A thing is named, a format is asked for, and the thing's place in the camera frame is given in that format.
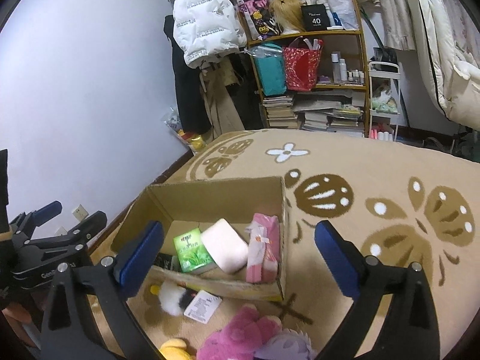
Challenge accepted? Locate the white fluffy duck plush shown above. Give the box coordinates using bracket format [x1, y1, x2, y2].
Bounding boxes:
[150, 280, 197, 317]

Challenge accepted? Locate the black tissue pack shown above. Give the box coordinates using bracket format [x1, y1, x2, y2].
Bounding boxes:
[153, 253, 181, 272]

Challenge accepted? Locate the yellow plush toy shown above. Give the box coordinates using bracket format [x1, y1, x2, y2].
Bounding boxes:
[160, 338, 196, 360]

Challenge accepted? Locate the green tissue pack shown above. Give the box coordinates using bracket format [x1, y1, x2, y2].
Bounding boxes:
[173, 228, 217, 275]

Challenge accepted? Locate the purple haired doll plush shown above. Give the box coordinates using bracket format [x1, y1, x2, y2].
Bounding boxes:
[254, 329, 317, 360]

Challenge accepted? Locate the pink swirl cushion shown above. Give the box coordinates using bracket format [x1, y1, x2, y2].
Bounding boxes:
[201, 219, 248, 275]

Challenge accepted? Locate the pink bear plush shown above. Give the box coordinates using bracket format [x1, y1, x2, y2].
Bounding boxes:
[196, 304, 282, 360]

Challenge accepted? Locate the pink tissue pack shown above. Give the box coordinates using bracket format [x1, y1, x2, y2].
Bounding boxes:
[246, 213, 281, 284]

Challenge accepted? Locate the white paper tag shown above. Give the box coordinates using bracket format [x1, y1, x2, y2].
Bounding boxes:
[184, 290, 223, 324]

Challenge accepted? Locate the beige patterned carpet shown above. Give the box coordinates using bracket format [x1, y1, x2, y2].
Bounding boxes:
[128, 129, 479, 359]

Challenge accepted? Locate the plastic bag of toys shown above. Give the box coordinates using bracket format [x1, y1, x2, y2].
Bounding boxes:
[163, 107, 206, 155]

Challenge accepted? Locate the open cardboard box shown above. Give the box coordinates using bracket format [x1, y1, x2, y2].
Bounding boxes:
[112, 176, 288, 302]

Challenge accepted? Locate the black hanging coat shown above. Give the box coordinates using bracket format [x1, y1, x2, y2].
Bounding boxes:
[163, 15, 212, 135]

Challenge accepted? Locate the beige trench coat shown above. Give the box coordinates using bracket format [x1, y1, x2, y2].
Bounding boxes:
[199, 57, 244, 141]

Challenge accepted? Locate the stack of books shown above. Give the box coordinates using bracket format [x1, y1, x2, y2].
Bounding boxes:
[263, 94, 298, 129]

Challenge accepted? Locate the white puffer jacket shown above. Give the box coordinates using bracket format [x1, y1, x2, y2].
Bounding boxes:
[172, 0, 247, 69]

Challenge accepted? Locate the white trolley cart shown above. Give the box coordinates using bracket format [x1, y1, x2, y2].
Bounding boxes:
[368, 61, 402, 141]

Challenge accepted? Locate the teal bag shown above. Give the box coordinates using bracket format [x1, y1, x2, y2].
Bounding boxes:
[250, 42, 287, 97]

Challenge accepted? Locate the wooden bookshelf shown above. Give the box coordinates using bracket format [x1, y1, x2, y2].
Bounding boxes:
[242, 0, 368, 129]

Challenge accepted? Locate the red gift bag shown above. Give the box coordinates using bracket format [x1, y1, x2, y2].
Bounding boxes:
[283, 37, 324, 92]

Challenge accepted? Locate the blonde wig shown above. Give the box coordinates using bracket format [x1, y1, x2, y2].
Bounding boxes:
[270, 0, 305, 34]

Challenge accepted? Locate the black box marked 40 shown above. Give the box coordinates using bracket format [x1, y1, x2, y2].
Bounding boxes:
[301, 4, 330, 32]

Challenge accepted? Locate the upper wall socket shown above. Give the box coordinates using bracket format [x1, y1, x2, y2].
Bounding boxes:
[72, 204, 89, 222]

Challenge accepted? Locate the wall socket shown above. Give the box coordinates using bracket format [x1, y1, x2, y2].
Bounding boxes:
[72, 204, 89, 222]
[55, 226, 68, 236]

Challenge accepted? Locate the lower wall socket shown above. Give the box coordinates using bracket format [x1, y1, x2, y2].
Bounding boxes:
[55, 226, 68, 236]

